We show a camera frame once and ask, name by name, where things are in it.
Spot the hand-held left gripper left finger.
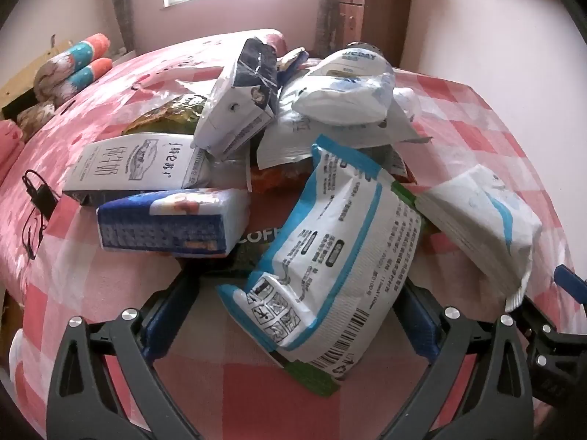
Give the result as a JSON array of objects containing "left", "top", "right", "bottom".
[{"left": 46, "top": 268, "right": 203, "bottom": 440}]

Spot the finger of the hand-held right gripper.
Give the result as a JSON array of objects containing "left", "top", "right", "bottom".
[
  {"left": 554, "top": 263, "right": 587, "bottom": 306},
  {"left": 517, "top": 296, "right": 561, "bottom": 345}
]

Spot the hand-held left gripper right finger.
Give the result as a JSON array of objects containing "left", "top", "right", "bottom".
[{"left": 399, "top": 279, "right": 537, "bottom": 440}]

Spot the white packet with blue stripe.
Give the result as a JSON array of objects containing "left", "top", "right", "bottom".
[{"left": 414, "top": 164, "right": 543, "bottom": 313}]

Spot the large white blue-edged packet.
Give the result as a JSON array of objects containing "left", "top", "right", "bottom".
[{"left": 215, "top": 134, "right": 423, "bottom": 382}]

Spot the black gold coffee packet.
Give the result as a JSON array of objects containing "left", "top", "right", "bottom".
[{"left": 225, "top": 227, "right": 287, "bottom": 280}]

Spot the white milk carton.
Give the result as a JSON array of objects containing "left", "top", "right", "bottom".
[{"left": 62, "top": 133, "right": 212, "bottom": 205}]

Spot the green yellow snack bag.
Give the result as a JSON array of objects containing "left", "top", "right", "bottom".
[{"left": 120, "top": 94, "right": 208, "bottom": 137}]

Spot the blue white tissue pack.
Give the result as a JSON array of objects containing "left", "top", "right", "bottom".
[{"left": 95, "top": 188, "right": 251, "bottom": 258}]

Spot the red white checkered tablecloth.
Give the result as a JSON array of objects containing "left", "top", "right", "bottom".
[{"left": 9, "top": 66, "right": 587, "bottom": 440}]

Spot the flat white plastic packet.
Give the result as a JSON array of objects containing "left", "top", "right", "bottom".
[{"left": 256, "top": 80, "right": 434, "bottom": 171}]

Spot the white black snack bag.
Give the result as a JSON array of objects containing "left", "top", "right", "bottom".
[{"left": 193, "top": 38, "right": 279, "bottom": 162}]

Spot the brown plush toy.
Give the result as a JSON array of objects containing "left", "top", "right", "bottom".
[{"left": 17, "top": 102, "right": 56, "bottom": 144}]

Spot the bed with pink sheet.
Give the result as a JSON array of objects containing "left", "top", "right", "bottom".
[{"left": 0, "top": 29, "right": 294, "bottom": 221}]

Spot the white blue-print plastic bag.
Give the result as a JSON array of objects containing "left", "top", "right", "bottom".
[{"left": 292, "top": 47, "right": 396, "bottom": 125}]

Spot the rolled teal orange blanket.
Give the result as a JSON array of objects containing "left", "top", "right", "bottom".
[{"left": 34, "top": 33, "right": 113, "bottom": 102}]

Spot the small blue white packet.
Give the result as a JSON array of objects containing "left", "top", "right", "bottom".
[{"left": 274, "top": 47, "right": 309, "bottom": 75}]

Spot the wooden cabinet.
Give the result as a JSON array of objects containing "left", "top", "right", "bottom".
[{"left": 337, "top": 0, "right": 413, "bottom": 69}]

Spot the grey curtain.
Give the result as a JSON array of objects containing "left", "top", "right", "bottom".
[
  {"left": 316, "top": 0, "right": 341, "bottom": 58},
  {"left": 109, "top": 0, "right": 137, "bottom": 53}
]

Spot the black charger with cable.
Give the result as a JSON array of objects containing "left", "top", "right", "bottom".
[{"left": 21, "top": 169, "right": 62, "bottom": 261}]

